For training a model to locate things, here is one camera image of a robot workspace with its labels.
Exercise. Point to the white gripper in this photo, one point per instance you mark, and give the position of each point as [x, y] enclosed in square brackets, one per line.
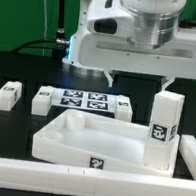
[174, 59]

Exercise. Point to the fiducial marker sheet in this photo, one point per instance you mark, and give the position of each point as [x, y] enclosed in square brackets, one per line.
[85, 100]

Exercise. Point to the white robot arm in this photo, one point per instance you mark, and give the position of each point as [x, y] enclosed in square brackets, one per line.
[138, 36]

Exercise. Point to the white desk top tray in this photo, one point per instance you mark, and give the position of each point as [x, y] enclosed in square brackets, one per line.
[80, 139]

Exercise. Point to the white L-shaped fence wall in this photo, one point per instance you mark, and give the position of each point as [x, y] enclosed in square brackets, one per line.
[50, 177]

